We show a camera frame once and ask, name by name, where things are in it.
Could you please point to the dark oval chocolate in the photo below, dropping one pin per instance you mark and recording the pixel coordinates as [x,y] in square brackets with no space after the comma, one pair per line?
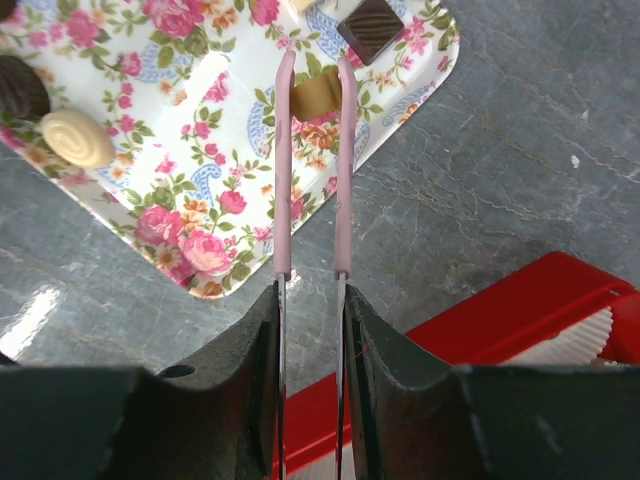
[23,93]

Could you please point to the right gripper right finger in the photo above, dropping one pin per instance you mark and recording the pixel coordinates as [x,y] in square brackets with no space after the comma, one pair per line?
[414,416]

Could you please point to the tan round chocolate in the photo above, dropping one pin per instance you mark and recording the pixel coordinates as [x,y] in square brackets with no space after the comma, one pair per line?
[317,96]

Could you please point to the red chocolate box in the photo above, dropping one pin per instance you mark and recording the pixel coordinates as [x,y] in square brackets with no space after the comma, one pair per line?
[556,311]

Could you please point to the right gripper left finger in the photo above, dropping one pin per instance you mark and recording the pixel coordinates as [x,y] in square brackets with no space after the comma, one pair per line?
[209,416]

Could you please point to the pink-tipped metal tongs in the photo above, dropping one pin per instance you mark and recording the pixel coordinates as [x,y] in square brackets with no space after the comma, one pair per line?
[282,234]

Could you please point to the dark square chocolate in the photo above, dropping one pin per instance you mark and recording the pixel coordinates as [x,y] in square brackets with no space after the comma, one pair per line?
[370,29]

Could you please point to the floral serving tray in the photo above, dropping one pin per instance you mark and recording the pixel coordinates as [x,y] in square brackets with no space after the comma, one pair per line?
[184,90]

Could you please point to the cream oval chocolate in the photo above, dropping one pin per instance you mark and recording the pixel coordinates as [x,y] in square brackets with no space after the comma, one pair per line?
[77,138]

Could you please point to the white bar chocolate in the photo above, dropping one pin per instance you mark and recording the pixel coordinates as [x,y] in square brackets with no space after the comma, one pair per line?
[301,6]

